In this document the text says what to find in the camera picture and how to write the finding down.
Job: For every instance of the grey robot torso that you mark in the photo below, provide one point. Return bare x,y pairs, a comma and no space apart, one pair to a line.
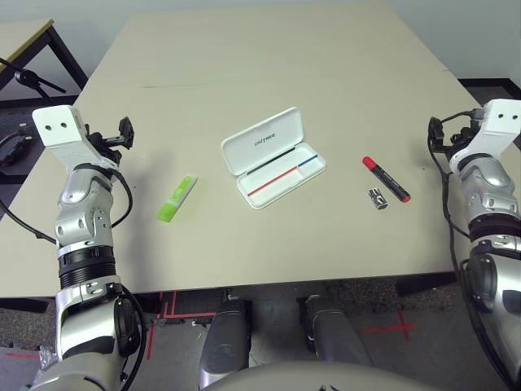
325,379

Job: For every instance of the black tripod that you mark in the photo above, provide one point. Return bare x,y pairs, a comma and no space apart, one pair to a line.
26,77

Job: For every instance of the black table base bar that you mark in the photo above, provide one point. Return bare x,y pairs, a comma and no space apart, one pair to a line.
24,304

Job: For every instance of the black marker with red cap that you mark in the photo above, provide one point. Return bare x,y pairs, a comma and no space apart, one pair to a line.
386,180

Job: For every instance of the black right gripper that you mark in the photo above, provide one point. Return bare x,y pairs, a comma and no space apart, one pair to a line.
460,140

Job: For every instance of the grey left robot leg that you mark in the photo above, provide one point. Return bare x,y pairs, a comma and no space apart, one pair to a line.
224,342

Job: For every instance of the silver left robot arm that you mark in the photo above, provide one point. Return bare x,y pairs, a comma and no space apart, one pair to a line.
81,212

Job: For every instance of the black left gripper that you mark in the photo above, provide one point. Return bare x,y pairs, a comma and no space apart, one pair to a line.
103,143

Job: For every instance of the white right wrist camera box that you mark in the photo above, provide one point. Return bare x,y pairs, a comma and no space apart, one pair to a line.
496,126

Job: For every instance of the small black silver clip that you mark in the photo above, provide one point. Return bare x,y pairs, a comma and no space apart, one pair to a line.
377,199

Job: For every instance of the white plastic pencil case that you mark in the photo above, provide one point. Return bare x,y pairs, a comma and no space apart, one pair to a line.
260,142

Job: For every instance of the grey right robot leg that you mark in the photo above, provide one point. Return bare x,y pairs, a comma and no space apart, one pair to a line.
334,334

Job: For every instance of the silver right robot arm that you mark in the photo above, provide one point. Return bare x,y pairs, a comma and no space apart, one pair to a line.
488,183

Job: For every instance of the beige side table black frame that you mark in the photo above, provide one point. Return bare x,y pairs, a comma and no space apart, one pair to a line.
24,40

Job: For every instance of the green highlighter pen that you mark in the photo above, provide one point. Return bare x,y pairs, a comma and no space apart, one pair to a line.
177,199

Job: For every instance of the grey robot leg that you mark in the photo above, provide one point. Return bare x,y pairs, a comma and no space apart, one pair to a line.
334,334
224,342

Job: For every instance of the red floor tape cross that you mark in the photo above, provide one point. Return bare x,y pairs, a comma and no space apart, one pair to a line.
401,326

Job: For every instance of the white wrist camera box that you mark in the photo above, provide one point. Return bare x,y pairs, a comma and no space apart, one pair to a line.
61,130
496,126

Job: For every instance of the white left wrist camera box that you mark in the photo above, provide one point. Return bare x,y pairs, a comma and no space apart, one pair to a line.
61,130

